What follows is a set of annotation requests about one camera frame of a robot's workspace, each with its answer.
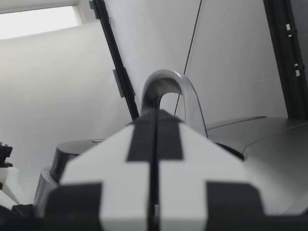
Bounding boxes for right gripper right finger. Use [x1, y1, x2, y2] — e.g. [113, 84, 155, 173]
[155, 109, 267, 231]

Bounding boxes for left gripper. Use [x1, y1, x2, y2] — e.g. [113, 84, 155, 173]
[0, 141, 14, 168]

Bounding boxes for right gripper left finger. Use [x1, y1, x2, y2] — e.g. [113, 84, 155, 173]
[44, 109, 157, 231]

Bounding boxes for silver and black coffee machine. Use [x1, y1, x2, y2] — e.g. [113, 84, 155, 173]
[33, 69, 308, 215]

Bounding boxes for black frame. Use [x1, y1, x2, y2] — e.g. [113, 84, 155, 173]
[88, 0, 308, 121]

